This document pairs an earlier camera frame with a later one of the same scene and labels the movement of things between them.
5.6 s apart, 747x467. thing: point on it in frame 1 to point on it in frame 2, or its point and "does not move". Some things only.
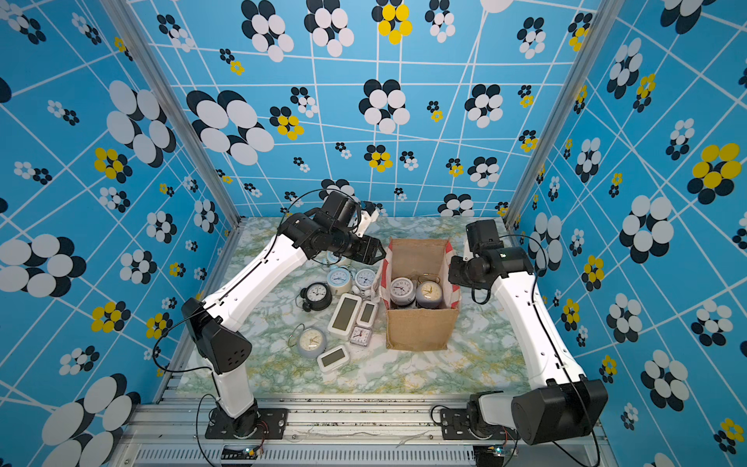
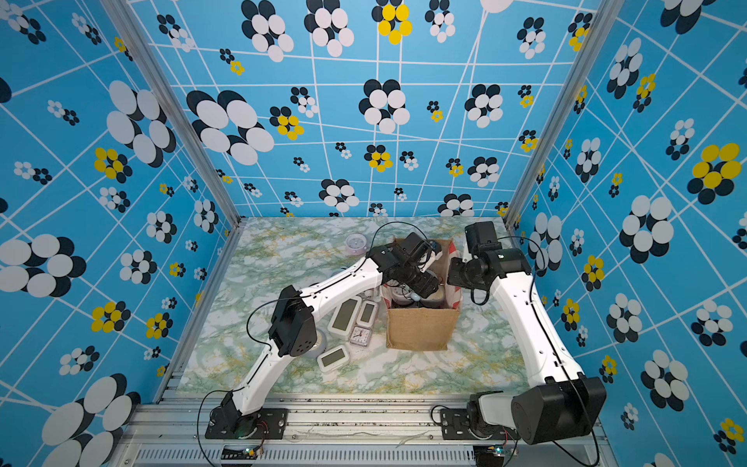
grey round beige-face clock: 429,291 does not move
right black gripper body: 463,272 does not move
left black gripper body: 347,243 to 419,279
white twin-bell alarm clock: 402,291 does not move
